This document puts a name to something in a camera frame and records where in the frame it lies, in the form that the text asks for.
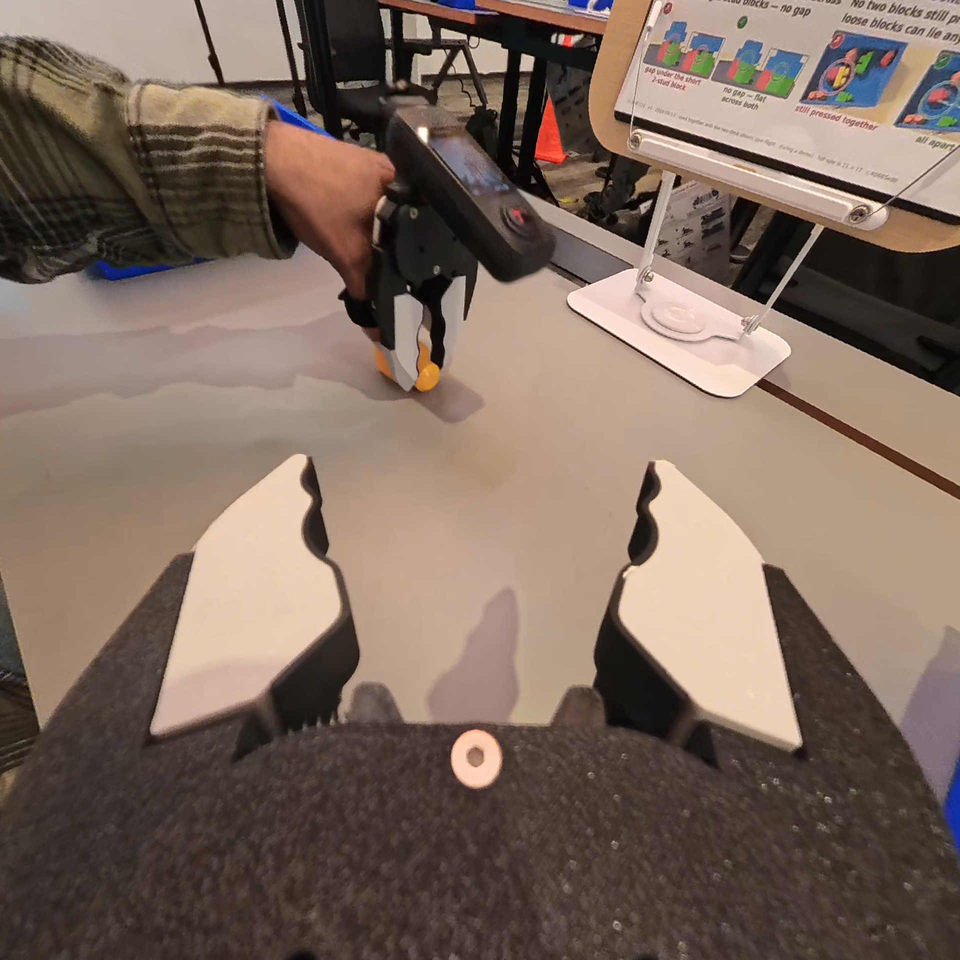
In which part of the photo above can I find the person's left hand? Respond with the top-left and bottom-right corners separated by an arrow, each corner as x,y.
264,120 -> 397,301

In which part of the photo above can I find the printed white box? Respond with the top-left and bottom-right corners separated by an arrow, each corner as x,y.
651,180 -> 734,281

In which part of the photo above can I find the orange toy block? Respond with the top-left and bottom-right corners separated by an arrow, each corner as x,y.
373,341 -> 444,394

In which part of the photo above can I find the instruction board on stand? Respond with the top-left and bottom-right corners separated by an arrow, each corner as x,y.
588,0 -> 960,255

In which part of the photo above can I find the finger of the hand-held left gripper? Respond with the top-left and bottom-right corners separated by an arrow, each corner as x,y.
372,291 -> 430,393
429,272 -> 477,371

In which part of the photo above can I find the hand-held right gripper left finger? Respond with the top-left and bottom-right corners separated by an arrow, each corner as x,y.
148,453 -> 361,759

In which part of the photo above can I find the orange traffic cone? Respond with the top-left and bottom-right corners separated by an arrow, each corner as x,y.
534,97 -> 570,165

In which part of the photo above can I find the blue plastic bin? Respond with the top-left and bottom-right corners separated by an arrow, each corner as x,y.
939,756 -> 960,850
86,93 -> 339,282

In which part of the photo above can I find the white document stand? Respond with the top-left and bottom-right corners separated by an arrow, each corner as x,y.
567,127 -> 960,399

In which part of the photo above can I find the brown background table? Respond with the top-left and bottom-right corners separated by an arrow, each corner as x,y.
378,0 -> 610,205

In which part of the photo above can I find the black tripod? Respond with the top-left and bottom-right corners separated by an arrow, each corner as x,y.
191,0 -> 355,141

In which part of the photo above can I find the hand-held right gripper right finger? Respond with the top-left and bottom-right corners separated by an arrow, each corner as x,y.
594,459 -> 804,759

